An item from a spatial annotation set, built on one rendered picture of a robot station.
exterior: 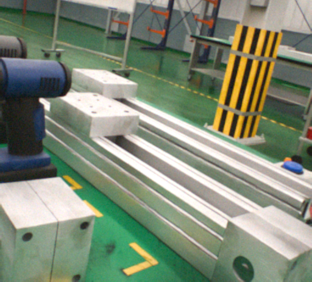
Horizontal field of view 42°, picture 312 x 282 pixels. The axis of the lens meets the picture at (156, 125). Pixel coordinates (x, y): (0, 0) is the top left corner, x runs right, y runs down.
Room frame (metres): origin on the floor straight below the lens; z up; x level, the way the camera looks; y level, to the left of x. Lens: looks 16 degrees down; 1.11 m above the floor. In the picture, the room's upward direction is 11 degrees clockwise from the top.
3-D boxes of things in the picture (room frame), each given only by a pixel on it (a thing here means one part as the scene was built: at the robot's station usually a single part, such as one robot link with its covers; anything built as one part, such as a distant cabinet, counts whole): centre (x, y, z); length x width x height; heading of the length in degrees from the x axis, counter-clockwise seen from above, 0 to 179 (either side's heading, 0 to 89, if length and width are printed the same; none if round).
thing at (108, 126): (0.78, 0.13, 0.87); 0.16 x 0.11 x 0.07; 44
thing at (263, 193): (0.91, -0.01, 0.82); 0.80 x 0.10 x 0.09; 44
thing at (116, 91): (1.10, 0.16, 0.87); 0.16 x 0.11 x 0.07; 44
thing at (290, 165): (0.80, -0.30, 0.84); 0.04 x 0.04 x 0.02
